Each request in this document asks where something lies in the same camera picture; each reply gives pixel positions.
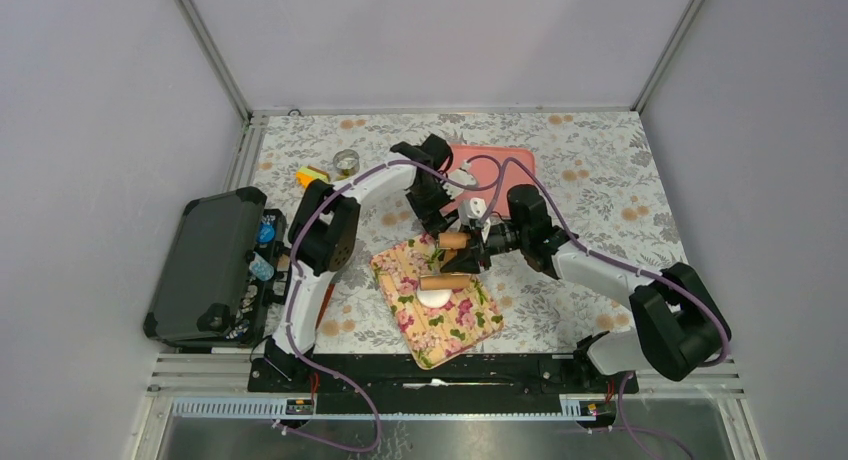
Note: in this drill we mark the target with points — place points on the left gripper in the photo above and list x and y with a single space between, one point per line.
431 219

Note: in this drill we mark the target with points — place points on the black case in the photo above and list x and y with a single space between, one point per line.
220 274

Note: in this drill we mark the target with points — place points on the pink plastic tray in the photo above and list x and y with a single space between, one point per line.
485 172

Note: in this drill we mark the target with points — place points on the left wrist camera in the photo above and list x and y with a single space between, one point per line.
458 182

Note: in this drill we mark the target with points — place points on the floral cutting board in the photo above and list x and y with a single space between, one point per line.
439 315

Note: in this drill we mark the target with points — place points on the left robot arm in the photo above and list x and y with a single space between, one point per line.
324 230

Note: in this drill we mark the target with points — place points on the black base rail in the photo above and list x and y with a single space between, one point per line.
506 384

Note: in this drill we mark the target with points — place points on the orange green toy block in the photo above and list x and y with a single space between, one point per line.
308 174

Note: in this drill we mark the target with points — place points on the wooden double-ended roller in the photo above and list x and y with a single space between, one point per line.
450 274

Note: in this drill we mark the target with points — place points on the white dough ball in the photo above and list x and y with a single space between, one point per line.
434 299

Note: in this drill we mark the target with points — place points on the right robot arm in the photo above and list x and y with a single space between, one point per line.
677 325

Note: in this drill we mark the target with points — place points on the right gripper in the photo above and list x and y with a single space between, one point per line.
467 260

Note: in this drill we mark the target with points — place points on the metal scraper red handle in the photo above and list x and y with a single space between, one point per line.
325 301

